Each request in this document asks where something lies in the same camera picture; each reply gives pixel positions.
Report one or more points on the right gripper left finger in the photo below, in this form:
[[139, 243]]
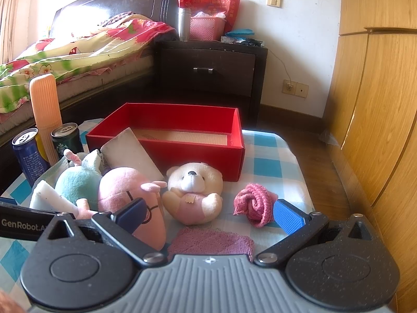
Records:
[[118, 228]]

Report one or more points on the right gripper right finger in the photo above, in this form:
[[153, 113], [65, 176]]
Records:
[[302, 229]]

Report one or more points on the white sponge block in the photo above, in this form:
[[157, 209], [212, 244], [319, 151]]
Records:
[[45, 197], [125, 150]]

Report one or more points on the pink pig plush toy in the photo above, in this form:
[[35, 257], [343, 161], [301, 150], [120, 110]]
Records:
[[84, 186]]

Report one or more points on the pink knitted hat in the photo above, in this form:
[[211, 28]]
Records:
[[256, 203]]

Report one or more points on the purple knitted cloth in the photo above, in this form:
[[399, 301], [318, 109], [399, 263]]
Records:
[[198, 241]]

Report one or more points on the cream teddy bear plush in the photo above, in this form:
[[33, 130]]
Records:
[[193, 193]]

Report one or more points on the light green towel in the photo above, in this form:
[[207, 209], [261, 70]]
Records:
[[53, 171]]

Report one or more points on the person left hand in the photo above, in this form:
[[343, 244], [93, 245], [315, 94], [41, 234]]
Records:
[[7, 305]]

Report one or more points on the blue drink can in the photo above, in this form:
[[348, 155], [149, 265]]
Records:
[[31, 154]]

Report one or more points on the dark green drink can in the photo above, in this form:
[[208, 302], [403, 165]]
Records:
[[66, 136]]

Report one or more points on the red cardboard box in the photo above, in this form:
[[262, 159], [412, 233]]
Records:
[[173, 134]]

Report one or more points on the wooden wardrobe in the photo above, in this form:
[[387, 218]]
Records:
[[371, 115]]

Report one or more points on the bed mattress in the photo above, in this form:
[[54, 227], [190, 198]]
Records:
[[75, 89]]

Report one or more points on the dark wooden nightstand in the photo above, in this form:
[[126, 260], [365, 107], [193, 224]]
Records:
[[212, 73]]

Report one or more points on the blue items on nightstand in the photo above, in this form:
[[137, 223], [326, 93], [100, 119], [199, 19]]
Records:
[[242, 37]]

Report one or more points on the pink plastic basket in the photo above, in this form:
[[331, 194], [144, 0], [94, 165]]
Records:
[[206, 28]]

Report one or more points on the steel thermos bottle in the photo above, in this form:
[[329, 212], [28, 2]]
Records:
[[184, 21]]

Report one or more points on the dark bed headboard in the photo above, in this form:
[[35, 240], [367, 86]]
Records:
[[82, 14]]

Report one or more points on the red gift bag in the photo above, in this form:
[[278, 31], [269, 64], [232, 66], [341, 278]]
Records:
[[211, 7]]

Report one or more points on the wall power socket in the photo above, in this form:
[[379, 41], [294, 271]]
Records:
[[295, 88]]

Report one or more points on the wall light switch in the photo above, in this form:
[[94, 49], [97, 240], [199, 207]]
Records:
[[274, 3]]

